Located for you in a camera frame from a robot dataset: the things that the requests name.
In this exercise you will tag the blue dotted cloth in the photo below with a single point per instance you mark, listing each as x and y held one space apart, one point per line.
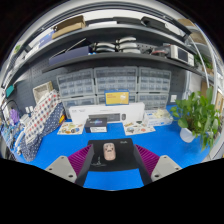
36 143

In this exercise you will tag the dark wall shelf unit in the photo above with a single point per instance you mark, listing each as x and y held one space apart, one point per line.
110 43

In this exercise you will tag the beige open wooden box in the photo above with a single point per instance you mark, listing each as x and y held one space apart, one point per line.
43 91

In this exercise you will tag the white keyboard packaging box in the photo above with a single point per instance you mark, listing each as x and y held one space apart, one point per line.
133 111

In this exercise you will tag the printed sticker sheet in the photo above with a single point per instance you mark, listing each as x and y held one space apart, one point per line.
138 128
70 128

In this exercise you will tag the white tissue box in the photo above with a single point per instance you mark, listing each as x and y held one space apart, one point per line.
158 117

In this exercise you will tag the white shelf rack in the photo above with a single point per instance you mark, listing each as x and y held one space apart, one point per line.
210 66

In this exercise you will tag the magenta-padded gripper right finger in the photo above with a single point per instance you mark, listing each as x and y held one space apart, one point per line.
166 166

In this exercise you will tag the translucent pink computer mouse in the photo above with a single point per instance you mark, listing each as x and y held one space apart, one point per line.
109 151

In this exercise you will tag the green plant in white pot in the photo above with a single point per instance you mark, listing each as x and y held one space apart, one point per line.
196 116

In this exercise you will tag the yellow card with blue edge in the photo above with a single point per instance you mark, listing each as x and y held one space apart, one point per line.
116 97

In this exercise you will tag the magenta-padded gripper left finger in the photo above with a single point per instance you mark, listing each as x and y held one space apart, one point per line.
61 168

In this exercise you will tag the small black product box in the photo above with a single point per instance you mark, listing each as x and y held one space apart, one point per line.
96 126

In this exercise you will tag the black mouse pad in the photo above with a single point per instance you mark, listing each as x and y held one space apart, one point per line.
124 156

